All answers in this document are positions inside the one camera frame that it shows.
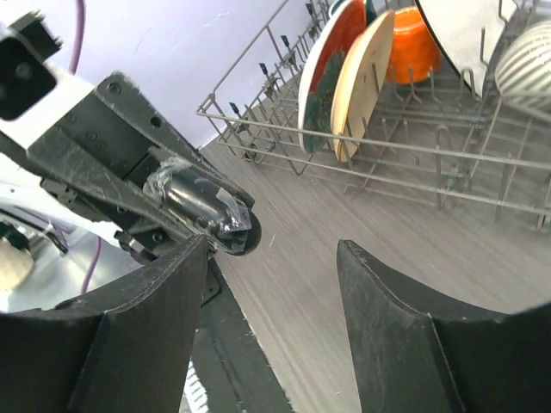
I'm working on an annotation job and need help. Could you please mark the white round plate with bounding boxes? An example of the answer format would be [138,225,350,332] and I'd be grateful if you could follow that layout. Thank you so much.
[297,1,367,154]

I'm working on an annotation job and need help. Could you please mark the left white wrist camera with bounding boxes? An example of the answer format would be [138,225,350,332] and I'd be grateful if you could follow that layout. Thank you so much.
[1,9,95,153]

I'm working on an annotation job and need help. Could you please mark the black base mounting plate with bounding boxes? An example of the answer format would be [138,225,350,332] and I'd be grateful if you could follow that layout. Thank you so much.
[190,260,294,413]

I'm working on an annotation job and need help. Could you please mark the orange cup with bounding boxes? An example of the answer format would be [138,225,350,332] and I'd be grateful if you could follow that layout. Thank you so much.
[386,6,441,84]

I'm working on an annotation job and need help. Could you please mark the beige round plate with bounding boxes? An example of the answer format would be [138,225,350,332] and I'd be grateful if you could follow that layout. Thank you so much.
[331,10,395,139]

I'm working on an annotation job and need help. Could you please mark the striped ceramic bowl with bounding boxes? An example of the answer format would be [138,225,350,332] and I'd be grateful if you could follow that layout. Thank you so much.
[495,18,550,112]

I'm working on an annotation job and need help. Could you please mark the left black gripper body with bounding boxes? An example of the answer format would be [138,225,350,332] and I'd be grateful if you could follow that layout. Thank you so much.
[39,85,172,262]

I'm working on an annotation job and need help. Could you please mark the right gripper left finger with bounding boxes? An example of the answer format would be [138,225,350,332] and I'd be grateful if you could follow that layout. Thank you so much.
[1,236,207,412]

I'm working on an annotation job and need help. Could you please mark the grey wire dish rack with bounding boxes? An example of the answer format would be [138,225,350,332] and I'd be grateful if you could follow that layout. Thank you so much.
[197,1,550,232]

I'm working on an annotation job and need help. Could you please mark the grey tilted plate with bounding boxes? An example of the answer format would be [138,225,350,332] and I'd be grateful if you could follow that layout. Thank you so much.
[416,0,517,97]

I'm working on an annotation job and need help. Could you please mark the white slotted cable duct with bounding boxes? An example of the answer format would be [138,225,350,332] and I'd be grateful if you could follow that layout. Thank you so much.
[179,361,210,413]

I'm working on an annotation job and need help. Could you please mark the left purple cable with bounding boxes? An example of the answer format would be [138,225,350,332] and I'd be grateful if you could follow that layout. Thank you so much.
[51,0,104,293]

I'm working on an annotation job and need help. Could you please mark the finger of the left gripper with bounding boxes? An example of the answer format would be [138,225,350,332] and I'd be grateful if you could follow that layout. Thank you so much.
[26,128,205,245]
[96,72,255,208]

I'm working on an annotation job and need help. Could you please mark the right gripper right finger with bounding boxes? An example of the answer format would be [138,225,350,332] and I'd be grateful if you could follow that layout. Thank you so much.
[337,240,550,412]

